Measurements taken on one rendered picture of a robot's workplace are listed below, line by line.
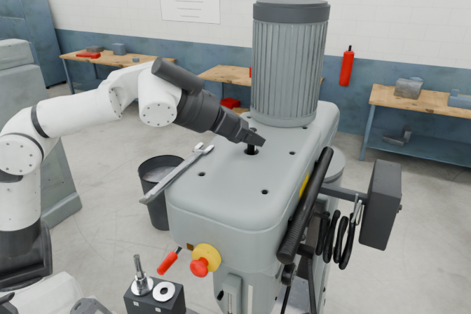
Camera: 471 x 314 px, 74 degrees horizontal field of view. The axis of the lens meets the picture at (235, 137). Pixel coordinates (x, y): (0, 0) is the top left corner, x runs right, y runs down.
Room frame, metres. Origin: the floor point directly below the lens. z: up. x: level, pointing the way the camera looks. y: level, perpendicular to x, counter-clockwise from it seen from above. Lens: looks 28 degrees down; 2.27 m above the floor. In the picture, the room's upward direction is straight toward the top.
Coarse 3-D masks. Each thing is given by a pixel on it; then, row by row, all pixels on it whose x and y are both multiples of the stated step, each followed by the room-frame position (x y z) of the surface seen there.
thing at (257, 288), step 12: (216, 276) 0.60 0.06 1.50; (240, 276) 0.57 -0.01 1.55; (252, 276) 0.55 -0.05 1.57; (264, 276) 0.55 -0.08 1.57; (276, 276) 0.56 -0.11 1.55; (216, 288) 0.61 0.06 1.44; (252, 288) 0.55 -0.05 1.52; (264, 288) 0.55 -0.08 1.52; (276, 288) 0.60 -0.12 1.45; (216, 300) 0.61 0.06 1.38; (252, 300) 0.55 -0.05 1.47; (264, 300) 0.55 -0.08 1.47; (276, 300) 0.59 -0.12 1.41; (252, 312) 0.55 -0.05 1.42; (264, 312) 0.55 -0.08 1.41
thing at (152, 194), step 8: (200, 144) 0.67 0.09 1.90; (200, 152) 0.64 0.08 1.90; (208, 152) 0.64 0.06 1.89; (192, 160) 0.60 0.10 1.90; (176, 168) 0.57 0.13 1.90; (184, 168) 0.57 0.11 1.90; (168, 176) 0.54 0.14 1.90; (176, 176) 0.54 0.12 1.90; (160, 184) 0.51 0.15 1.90; (168, 184) 0.51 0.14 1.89; (152, 192) 0.48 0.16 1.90; (160, 192) 0.49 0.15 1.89; (144, 200) 0.46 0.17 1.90
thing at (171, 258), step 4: (176, 248) 0.52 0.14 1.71; (180, 248) 0.52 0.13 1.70; (172, 252) 0.50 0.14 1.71; (176, 252) 0.51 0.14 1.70; (168, 256) 0.49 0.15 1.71; (172, 256) 0.49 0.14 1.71; (176, 256) 0.50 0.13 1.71; (164, 260) 0.48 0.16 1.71; (168, 260) 0.48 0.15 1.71; (172, 260) 0.48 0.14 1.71; (164, 264) 0.47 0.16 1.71; (168, 264) 0.47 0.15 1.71; (160, 268) 0.46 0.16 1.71; (164, 268) 0.46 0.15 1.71; (168, 268) 0.47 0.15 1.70; (160, 272) 0.45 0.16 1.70; (164, 272) 0.46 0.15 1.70
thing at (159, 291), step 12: (132, 288) 0.85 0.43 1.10; (156, 288) 0.85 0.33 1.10; (168, 288) 0.85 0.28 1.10; (180, 288) 0.86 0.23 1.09; (132, 300) 0.81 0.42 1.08; (144, 300) 0.81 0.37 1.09; (156, 300) 0.80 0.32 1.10; (168, 300) 0.81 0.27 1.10; (180, 300) 0.85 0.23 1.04; (132, 312) 0.82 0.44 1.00; (144, 312) 0.80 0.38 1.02; (156, 312) 0.79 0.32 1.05; (168, 312) 0.77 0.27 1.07; (180, 312) 0.83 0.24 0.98
